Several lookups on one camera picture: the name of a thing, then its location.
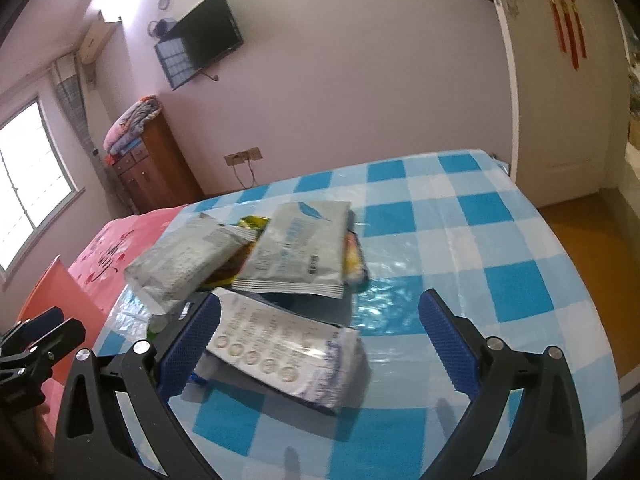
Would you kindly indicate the plain silver foil packet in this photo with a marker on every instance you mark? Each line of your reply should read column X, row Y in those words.
column 175, row 260

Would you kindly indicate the round wall ornament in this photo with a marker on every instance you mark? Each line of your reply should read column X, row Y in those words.
column 165, row 3

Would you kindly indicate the white packet with round marks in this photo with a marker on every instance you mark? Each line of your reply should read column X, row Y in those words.
column 280, row 345

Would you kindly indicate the black wall television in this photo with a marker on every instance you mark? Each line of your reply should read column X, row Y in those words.
column 210, row 35

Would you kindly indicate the stack of folded blankets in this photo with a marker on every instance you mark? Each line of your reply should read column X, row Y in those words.
column 132, row 127

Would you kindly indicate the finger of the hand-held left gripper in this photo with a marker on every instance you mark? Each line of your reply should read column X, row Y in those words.
column 35, row 325
column 60, row 342

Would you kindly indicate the blue checked tablecloth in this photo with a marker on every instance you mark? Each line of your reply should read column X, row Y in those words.
column 475, row 240

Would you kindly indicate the brown wooden cabinet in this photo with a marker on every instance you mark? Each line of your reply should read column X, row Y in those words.
column 160, row 170

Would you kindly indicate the yellow and purple snack packet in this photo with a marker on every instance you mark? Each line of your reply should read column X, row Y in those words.
column 356, row 260

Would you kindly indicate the small black wall device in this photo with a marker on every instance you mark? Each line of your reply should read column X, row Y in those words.
column 162, row 28

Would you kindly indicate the orange-red plastic sheet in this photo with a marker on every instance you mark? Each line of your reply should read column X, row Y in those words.
column 55, row 295

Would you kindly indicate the wall socket strip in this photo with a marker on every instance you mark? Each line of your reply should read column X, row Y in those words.
column 243, row 156

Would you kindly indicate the pink printed bed sheet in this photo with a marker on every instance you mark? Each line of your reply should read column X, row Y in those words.
column 115, row 245

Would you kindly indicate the white door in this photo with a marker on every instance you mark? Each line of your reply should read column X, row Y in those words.
column 560, row 110

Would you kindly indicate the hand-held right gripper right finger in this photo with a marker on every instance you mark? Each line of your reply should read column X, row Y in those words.
column 445, row 345

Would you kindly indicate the window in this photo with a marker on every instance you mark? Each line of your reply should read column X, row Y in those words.
column 30, row 185

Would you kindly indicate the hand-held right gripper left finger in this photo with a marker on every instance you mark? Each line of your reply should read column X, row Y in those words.
column 192, row 342

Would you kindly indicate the grey checked curtain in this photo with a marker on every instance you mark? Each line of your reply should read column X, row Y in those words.
column 75, row 105

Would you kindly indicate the red knot door hanging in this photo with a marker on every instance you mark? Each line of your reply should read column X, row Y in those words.
column 565, row 15

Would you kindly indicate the white air conditioner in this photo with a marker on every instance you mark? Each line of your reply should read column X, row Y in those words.
column 97, row 42

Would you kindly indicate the silver packet with blue feather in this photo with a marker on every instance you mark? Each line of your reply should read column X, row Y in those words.
column 295, row 250

